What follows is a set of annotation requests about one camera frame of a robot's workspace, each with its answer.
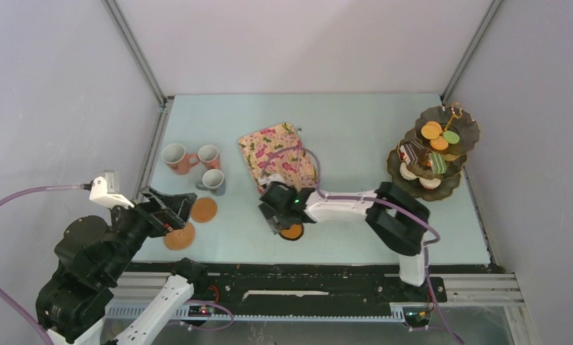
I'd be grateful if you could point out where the blue grey mug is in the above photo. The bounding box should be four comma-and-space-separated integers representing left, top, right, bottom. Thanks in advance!
196, 169, 226, 196

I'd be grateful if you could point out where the upper wooden round coaster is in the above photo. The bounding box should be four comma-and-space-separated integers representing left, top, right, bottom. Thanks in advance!
191, 198, 218, 223

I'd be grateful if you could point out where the green striped cake slice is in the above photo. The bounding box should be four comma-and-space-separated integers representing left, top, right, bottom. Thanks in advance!
428, 152, 447, 175

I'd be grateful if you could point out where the orange round biscuit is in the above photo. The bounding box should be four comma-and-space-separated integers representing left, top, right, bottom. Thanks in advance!
430, 136, 449, 151

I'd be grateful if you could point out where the lower wooden round coaster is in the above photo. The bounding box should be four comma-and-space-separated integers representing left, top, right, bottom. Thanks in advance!
164, 223, 196, 251

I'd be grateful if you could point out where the pink mug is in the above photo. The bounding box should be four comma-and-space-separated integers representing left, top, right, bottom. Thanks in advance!
161, 143, 200, 175

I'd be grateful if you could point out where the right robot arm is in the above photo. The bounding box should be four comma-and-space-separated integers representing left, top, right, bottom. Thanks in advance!
259, 180, 441, 303

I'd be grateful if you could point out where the three tier black cake stand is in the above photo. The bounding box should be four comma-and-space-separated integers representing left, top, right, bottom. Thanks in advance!
386, 102, 481, 201

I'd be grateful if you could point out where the white donut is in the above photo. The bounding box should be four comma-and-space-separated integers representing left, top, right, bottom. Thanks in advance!
399, 162, 418, 181
418, 177, 441, 190

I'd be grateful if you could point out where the floral rectangular tray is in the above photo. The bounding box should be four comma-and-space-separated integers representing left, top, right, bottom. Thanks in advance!
238, 122, 318, 191

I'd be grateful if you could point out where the small yellow cookie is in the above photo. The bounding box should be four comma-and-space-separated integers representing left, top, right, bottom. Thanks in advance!
421, 121, 443, 140

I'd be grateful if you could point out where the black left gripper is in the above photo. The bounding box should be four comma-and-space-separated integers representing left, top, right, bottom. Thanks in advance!
101, 183, 198, 280

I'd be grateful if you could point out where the green round biscuit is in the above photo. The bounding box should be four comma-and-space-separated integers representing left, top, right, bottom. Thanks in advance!
442, 130, 460, 144

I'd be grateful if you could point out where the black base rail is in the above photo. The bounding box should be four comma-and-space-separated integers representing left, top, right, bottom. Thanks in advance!
124, 260, 446, 319

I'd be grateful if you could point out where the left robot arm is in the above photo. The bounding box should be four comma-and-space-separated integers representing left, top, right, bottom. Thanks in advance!
36, 182, 198, 344

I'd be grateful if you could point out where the chocolate cake piece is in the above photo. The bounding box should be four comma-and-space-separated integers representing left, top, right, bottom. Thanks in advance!
398, 139, 430, 166

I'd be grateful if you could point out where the orange question mark coaster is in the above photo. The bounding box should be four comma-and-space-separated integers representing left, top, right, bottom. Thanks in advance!
279, 224, 304, 242

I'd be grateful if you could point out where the wooden round coaster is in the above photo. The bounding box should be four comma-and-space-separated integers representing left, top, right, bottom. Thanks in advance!
164, 223, 196, 251
191, 198, 218, 223

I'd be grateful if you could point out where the small pink cup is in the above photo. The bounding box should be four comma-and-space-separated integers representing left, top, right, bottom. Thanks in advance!
197, 144, 221, 170

